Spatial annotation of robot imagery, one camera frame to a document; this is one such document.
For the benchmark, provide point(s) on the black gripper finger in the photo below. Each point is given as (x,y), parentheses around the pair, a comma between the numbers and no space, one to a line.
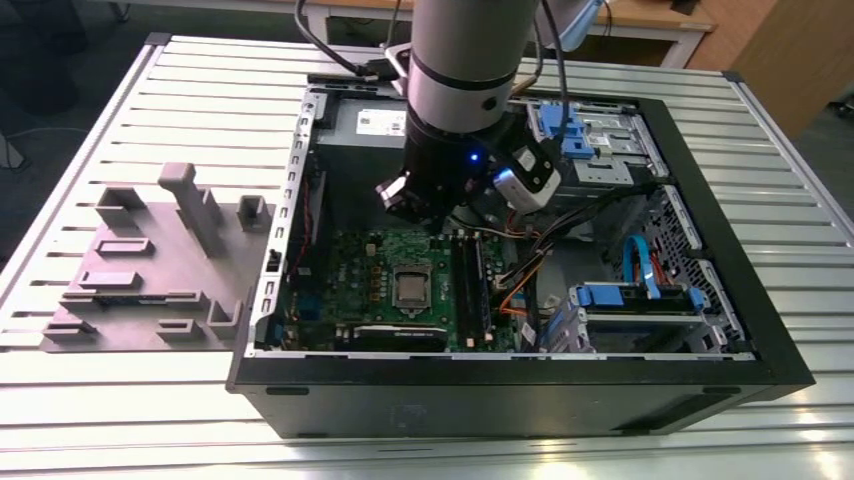
(396,195)

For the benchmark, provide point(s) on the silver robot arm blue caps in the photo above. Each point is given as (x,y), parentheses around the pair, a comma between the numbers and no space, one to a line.
(467,50)

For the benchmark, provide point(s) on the gray power supply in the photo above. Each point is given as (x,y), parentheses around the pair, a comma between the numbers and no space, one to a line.
(354,165)

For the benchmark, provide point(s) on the green motherboard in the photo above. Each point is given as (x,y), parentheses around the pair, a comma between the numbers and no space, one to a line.
(400,245)

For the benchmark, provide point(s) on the silver black wrist webcam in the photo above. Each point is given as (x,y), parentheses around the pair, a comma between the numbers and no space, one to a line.
(530,172)

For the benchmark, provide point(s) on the blue drive carrier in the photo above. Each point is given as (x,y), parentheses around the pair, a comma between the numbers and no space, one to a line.
(554,125)

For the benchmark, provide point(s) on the black RAM slot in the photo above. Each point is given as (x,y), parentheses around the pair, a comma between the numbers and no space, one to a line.
(460,290)
(480,290)

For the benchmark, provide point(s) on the metal drive cage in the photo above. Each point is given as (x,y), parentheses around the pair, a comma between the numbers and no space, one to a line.
(600,175)

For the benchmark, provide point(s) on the black graphics card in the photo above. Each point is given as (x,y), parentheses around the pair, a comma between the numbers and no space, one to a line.
(400,332)

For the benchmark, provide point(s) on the hard disk in blue carrier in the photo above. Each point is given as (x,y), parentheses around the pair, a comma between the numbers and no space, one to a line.
(600,295)

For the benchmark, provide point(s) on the gray parts rack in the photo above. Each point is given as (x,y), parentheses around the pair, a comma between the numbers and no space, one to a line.
(173,280)

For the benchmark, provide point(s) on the black PC case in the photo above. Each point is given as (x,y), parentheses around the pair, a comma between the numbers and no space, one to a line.
(467,400)

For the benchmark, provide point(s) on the metal disk bay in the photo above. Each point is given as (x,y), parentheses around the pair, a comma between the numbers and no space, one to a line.
(640,325)

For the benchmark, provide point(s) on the RAM stick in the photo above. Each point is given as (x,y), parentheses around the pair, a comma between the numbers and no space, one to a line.
(133,301)

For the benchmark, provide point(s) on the wooden cabinet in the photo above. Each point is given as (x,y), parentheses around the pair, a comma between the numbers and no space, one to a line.
(787,50)

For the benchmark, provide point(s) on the dark office chair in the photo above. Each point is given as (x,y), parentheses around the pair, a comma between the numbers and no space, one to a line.
(47,60)

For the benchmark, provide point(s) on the black chair base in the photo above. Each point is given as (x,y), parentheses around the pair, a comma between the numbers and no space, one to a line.
(842,106)

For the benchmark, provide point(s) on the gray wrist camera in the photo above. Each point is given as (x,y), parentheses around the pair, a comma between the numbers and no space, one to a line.
(395,62)

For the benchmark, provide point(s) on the blue plastic carrier rail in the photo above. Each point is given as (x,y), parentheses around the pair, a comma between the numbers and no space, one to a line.
(555,332)

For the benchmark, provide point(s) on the wooden desk white frame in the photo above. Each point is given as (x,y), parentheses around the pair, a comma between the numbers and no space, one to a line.
(660,22)

